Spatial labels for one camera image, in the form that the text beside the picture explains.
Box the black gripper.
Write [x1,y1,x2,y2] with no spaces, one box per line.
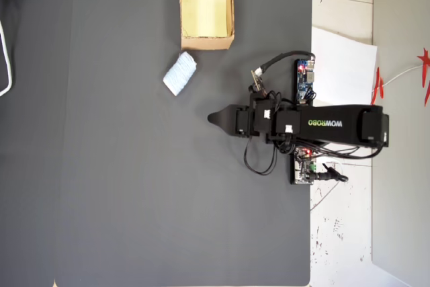
[208,97,273,139]

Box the blue white cloth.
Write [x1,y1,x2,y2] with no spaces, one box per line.
[163,51,197,97]

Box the open cardboard box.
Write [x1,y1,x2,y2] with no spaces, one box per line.
[178,0,235,51]

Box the dark grey table mat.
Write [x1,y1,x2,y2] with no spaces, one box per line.
[54,0,314,287]

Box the blue circuit board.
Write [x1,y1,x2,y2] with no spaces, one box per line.
[295,58,317,104]

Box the white green circuit board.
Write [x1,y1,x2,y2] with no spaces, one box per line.
[294,148,320,184]

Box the black power plug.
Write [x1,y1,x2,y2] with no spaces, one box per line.
[312,165,349,183]

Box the white paper sheet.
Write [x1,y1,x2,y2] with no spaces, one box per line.
[311,26,378,114]

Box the narrow red sticker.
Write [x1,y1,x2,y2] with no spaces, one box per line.
[370,66,386,106]

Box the red star sticker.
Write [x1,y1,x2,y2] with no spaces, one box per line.
[416,46,430,107]

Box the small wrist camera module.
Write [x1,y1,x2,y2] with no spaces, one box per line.
[249,69,268,99]

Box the black servo wire loop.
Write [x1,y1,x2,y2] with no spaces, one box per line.
[244,134,280,177]

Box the black braided USB cable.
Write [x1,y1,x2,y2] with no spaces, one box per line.
[255,50,316,77]

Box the thin white wire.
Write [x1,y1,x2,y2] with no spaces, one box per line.
[310,155,345,213]

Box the thin white cable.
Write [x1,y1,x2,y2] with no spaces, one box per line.
[382,65,425,88]

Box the thick white cable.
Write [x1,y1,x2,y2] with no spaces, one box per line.
[0,19,14,97]

